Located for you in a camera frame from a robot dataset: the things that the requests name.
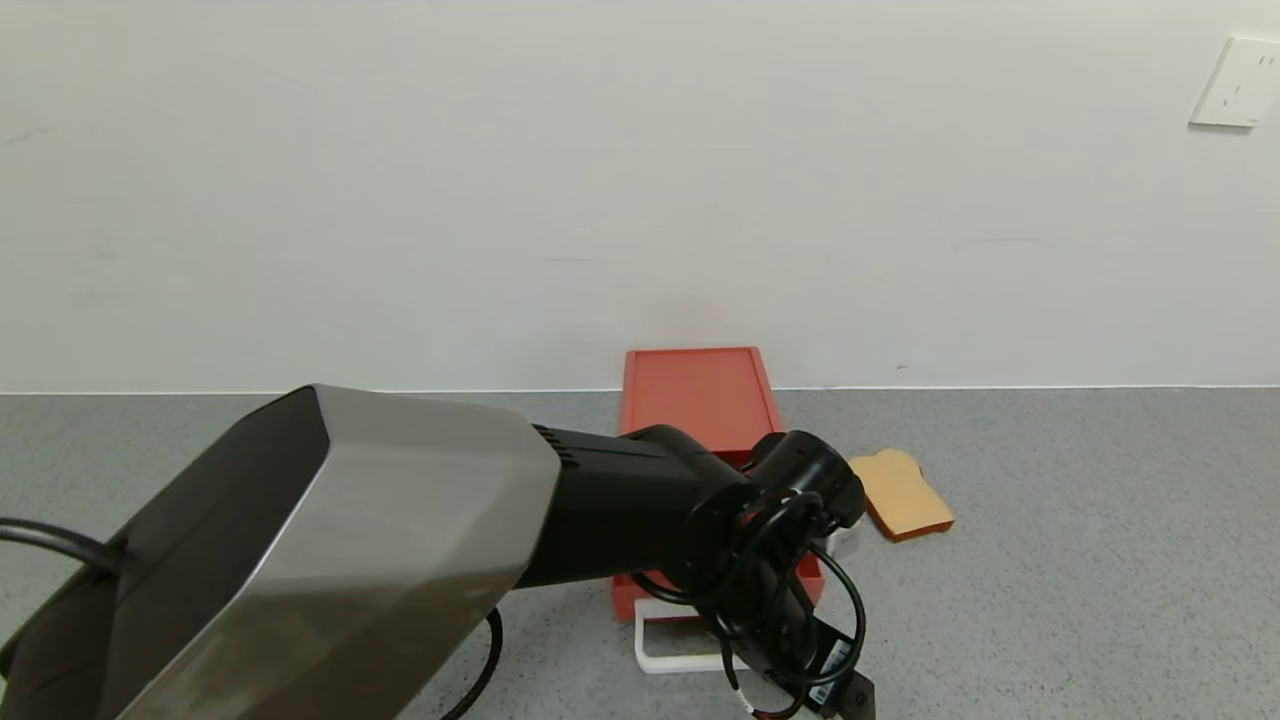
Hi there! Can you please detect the black wrist cable bundle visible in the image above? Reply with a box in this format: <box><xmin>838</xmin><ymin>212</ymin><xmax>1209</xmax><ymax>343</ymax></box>
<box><xmin>630</xmin><ymin>490</ymin><xmax>869</xmax><ymax>720</ymax></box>

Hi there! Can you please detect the red drawer with white handle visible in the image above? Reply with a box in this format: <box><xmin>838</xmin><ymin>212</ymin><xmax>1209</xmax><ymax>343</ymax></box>
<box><xmin>611</xmin><ymin>455</ymin><xmax>827</xmax><ymax>675</ymax></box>

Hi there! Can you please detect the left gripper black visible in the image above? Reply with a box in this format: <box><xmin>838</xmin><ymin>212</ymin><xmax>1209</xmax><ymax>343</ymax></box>
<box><xmin>736</xmin><ymin>614</ymin><xmax>877</xmax><ymax>720</ymax></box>

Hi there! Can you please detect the toy bread slice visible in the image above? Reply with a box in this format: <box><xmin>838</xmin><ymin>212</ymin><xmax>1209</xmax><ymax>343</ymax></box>
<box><xmin>850</xmin><ymin>449</ymin><xmax>955</xmax><ymax>543</ymax></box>

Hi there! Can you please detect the white wall socket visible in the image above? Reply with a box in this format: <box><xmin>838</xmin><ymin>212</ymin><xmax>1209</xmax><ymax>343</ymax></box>
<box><xmin>1189</xmin><ymin>37</ymin><xmax>1280</xmax><ymax>129</ymax></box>

